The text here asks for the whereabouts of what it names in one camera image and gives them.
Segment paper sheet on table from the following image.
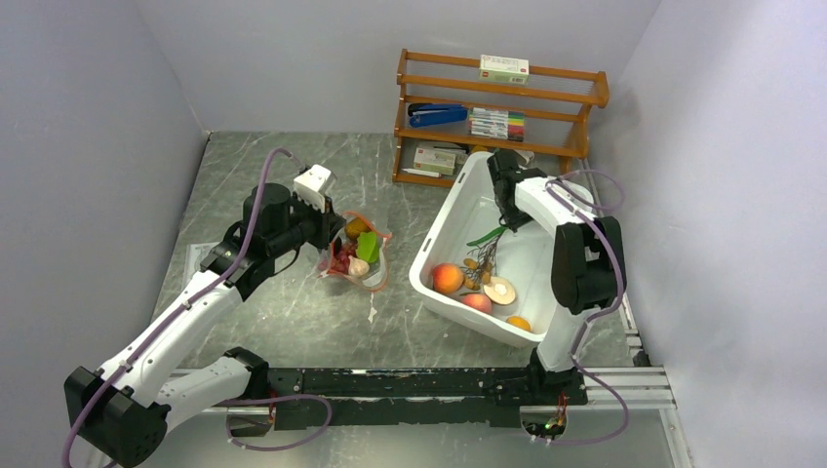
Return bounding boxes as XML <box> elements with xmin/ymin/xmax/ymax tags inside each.
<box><xmin>182</xmin><ymin>242</ymin><xmax>218</xmax><ymax>286</ymax></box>

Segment coloured marker pen pack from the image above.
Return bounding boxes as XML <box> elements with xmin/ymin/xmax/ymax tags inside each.
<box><xmin>468</xmin><ymin>107</ymin><xmax>526</xmax><ymax>142</ymax></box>

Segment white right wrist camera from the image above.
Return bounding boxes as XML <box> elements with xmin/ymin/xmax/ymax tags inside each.
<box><xmin>516</xmin><ymin>150</ymin><xmax>535</xmax><ymax>167</ymax></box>

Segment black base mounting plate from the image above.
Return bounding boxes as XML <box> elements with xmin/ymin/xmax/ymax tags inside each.
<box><xmin>205</xmin><ymin>367</ymin><xmax>589</xmax><ymax>431</ymax></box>

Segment half cut mushroom slice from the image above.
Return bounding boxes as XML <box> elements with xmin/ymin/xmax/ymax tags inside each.
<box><xmin>483</xmin><ymin>276</ymin><xmax>517</xmax><ymax>306</ymax></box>

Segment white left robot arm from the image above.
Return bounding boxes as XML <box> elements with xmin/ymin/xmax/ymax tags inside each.
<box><xmin>64</xmin><ymin>181</ymin><xmax>344</xmax><ymax>467</ymax></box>

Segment aluminium rail frame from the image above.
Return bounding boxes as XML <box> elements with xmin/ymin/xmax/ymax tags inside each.
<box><xmin>577</xmin><ymin>161</ymin><xmax>680</xmax><ymax>414</ymax></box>

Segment blue stapler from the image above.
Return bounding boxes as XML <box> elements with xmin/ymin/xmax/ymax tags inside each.
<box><xmin>407</xmin><ymin>102</ymin><xmax>468</xmax><ymax>128</ymax></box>

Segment white red box lower shelf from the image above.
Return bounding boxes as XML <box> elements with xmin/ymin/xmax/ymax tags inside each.
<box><xmin>413</xmin><ymin>143</ymin><xmax>468</xmax><ymax>176</ymax></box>

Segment clear zip top bag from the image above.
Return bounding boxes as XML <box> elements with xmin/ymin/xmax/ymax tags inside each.
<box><xmin>317</xmin><ymin>211</ymin><xmax>393</xmax><ymax>293</ymax></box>

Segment wooden shelf rack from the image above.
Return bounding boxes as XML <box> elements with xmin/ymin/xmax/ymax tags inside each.
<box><xmin>392</xmin><ymin>49</ymin><xmax>610</xmax><ymax>187</ymax></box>

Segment small orange fruit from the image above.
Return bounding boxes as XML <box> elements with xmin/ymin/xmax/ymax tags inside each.
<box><xmin>506</xmin><ymin>316</ymin><xmax>532</xmax><ymax>332</ymax></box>

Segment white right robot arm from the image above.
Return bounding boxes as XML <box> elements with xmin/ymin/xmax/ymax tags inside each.
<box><xmin>486</xmin><ymin>150</ymin><xmax>626</xmax><ymax>404</ymax></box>

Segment green bean pod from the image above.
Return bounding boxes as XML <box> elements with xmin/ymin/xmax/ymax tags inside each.
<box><xmin>466</xmin><ymin>226</ymin><xmax>507</xmax><ymax>248</ymax></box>

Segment green starfruit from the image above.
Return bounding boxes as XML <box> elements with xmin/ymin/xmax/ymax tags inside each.
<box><xmin>355</xmin><ymin>231</ymin><xmax>380</xmax><ymax>264</ymax></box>

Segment white green box on shelf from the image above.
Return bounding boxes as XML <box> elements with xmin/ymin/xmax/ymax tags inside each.
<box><xmin>479</xmin><ymin>55</ymin><xmax>531</xmax><ymax>86</ymax></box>

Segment brown longan twig bunch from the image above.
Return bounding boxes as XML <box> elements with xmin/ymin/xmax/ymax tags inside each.
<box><xmin>460</xmin><ymin>234</ymin><xmax>502</xmax><ymax>292</ymax></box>

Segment small red peach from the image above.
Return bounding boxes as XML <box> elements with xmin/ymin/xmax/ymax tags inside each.
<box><xmin>461</xmin><ymin>293</ymin><xmax>493</xmax><ymax>315</ymax></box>

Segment large orange peach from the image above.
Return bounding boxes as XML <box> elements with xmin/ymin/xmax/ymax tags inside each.
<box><xmin>431</xmin><ymin>263</ymin><xmax>465</xmax><ymax>295</ymax></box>

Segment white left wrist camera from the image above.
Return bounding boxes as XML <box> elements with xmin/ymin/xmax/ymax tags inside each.
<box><xmin>293</xmin><ymin>164</ymin><xmax>336</xmax><ymax>213</ymax></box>

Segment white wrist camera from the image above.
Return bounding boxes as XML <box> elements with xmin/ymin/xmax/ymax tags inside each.
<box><xmin>293</xmin><ymin>164</ymin><xmax>336</xmax><ymax>213</ymax></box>
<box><xmin>516</xmin><ymin>150</ymin><xmax>535</xmax><ymax>167</ymax></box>

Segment white garlic bulb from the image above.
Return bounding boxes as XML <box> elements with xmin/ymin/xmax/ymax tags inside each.
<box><xmin>347</xmin><ymin>256</ymin><xmax>371</xmax><ymax>278</ymax></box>

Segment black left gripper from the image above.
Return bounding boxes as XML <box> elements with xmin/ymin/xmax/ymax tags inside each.
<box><xmin>268</xmin><ymin>189</ymin><xmax>345</xmax><ymax>256</ymax></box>

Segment white plastic bin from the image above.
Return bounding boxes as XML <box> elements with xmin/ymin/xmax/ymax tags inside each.
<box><xmin>409</xmin><ymin>151</ymin><xmax>564</xmax><ymax>347</ymax></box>

